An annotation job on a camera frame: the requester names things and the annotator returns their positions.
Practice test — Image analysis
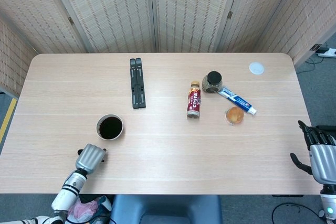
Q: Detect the cup of dark coffee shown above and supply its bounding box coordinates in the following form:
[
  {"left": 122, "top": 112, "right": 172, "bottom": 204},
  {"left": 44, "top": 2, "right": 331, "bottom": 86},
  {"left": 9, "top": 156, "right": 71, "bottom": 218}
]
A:
[{"left": 96, "top": 114, "right": 124, "bottom": 141}]

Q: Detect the woven folding screen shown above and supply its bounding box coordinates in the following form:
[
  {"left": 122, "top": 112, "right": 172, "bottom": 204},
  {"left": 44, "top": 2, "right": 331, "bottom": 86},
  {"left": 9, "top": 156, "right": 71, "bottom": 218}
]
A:
[{"left": 0, "top": 0, "right": 336, "bottom": 98}]

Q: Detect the blue white toothpaste tube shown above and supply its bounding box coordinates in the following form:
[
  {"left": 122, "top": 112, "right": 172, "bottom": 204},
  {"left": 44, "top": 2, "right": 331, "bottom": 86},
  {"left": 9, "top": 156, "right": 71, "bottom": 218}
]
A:
[{"left": 218, "top": 85, "right": 258, "bottom": 115}]

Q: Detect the black floor cable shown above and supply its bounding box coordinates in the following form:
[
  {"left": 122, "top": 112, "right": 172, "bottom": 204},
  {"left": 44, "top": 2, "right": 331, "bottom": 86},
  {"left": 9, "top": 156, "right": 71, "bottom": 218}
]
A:
[{"left": 271, "top": 202, "right": 323, "bottom": 224}]

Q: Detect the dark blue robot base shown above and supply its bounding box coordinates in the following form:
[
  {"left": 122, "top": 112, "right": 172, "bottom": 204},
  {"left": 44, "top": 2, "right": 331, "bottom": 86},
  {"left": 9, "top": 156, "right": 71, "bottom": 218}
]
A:
[{"left": 109, "top": 194, "right": 223, "bottom": 224}]

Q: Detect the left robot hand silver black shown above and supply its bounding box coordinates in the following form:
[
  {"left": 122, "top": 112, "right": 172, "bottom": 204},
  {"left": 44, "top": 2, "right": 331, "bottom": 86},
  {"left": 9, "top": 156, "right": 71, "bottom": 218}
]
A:
[{"left": 75, "top": 143, "right": 108, "bottom": 175}]

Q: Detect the white round cable grommet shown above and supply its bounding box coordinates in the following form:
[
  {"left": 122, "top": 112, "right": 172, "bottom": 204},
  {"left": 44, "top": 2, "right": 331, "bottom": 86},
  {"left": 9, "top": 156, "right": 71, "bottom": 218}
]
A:
[{"left": 248, "top": 61, "right": 265, "bottom": 76}]

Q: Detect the glass jar black lid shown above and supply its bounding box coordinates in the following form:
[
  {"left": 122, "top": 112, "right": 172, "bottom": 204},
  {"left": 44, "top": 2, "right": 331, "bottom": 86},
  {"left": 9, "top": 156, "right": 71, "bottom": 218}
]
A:
[{"left": 202, "top": 71, "right": 223, "bottom": 94}]

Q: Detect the clear bag with pink contents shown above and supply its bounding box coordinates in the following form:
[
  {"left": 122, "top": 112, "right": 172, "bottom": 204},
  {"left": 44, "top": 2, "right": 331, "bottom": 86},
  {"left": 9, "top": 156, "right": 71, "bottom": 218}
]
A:
[{"left": 64, "top": 195, "right": 112, "bottom": 224}]

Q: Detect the black folded laptop stand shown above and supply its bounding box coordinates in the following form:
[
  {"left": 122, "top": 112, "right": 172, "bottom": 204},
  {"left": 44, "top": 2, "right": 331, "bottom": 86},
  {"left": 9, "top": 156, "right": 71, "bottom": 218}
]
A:
[{"left": 129, "top": 57, "right": 146, "bottom": 110}]

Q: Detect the orange fruit jelly cup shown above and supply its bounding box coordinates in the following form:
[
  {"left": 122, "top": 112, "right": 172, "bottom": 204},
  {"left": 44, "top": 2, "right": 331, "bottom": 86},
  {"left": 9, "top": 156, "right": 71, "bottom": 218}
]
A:
[{"left": 224, "top": 106, "right": 245, "bottom": 126}]

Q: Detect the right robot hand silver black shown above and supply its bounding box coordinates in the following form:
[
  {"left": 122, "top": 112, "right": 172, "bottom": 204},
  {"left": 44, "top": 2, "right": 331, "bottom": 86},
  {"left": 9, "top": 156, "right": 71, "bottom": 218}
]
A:
[{"left": 290, "top": 120, "right": 336, "bottom": 186}]

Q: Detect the blue white spray bottle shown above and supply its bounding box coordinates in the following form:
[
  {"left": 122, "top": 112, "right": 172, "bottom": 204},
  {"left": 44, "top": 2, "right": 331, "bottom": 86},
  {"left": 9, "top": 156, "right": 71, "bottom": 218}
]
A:
[{"left": 97, "top": 196, "right": 113, "bottom": 212}]

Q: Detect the black floor object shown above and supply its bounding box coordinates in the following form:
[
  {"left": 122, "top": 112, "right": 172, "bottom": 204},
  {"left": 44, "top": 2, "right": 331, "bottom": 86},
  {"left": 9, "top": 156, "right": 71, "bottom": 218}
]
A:
[{"left": 316, "top": 125, "right": 336, "bottom": 135}]

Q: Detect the red Costa coffee bottle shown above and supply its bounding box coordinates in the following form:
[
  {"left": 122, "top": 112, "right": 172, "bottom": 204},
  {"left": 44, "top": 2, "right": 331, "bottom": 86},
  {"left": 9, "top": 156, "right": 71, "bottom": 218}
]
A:
[{"left": 186, "top": 81, "right": 202, "bottom": 120}]

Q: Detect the white power strip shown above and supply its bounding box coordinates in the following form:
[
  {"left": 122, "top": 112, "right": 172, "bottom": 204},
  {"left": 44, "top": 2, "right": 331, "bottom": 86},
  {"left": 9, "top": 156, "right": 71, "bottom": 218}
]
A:
[{"left": 316, "top": 47, "right": 336, "bottom": 58}]

